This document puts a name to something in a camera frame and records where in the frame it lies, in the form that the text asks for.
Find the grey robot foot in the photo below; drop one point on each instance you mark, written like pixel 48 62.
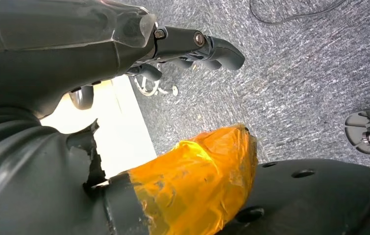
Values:
pixel 357 129

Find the orange tape wrap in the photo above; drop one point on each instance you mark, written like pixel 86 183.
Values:
pixel 197 181

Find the black robot leg shell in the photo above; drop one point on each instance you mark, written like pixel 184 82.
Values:
pixel 318 204

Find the grey desk leg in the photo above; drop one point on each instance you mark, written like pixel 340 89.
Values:
pixel 81 97

